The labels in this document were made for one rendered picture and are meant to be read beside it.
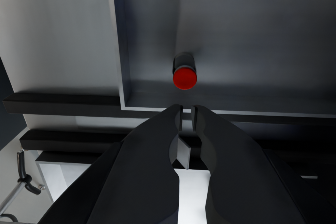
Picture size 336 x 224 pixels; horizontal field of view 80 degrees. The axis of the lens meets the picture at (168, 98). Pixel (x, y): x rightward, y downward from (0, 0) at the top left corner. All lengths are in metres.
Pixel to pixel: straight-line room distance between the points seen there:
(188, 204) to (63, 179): 0.20
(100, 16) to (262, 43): 0.16
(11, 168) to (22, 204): 0.48
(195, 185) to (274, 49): 0.22
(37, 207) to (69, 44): 2.24
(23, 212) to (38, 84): 2.34
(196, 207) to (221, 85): 0.22
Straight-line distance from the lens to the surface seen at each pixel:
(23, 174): 1.88
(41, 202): 2.33
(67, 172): 0.36
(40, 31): 0.25
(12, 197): 1.85
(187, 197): 0.36
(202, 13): 0.21
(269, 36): 0.23
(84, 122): 0.28
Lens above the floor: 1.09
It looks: 61 degrees down
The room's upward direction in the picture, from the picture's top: 174 degrees counter-clockwise
